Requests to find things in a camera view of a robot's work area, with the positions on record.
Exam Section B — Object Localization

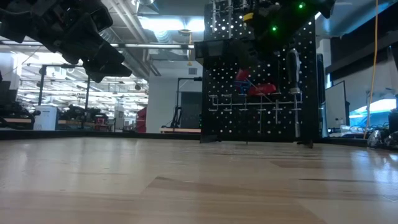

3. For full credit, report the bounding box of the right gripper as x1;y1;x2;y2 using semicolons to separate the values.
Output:
230;0;336;72

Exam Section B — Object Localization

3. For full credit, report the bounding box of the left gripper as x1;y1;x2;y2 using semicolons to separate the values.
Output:
0;0;134;84

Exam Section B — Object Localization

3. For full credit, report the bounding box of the black metal pegboard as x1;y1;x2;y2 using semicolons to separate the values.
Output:
200;0;321;149

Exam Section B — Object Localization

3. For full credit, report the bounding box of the white board panel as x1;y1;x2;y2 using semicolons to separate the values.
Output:
324;80;351;138

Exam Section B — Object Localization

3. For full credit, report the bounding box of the long ceiling light bar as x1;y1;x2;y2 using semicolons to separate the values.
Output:
0;40;195;50

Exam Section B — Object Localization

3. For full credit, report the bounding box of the red cabinet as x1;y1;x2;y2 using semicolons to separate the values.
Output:
136;107;147;134

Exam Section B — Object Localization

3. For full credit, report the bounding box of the white container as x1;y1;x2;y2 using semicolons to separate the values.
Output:
33;104;60;131

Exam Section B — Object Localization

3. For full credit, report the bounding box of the background wooden table top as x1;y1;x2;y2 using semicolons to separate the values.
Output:
159;127;202;135

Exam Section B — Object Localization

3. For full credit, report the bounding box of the silver ventilation duct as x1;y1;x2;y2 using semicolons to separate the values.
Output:
99;0;150;78

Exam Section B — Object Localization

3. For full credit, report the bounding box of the chrome wire ring rack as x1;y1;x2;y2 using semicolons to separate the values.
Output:
210;0;249;16

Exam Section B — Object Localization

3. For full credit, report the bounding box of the chrome wire hook rack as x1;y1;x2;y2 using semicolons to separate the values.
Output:
207;92;303;113

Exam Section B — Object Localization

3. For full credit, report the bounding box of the black gantry frame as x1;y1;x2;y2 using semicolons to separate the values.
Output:
37;63;93;128
176;77;203;130

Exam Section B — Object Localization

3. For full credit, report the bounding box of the black aluminium table frame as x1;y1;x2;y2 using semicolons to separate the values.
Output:
0;129;203;141

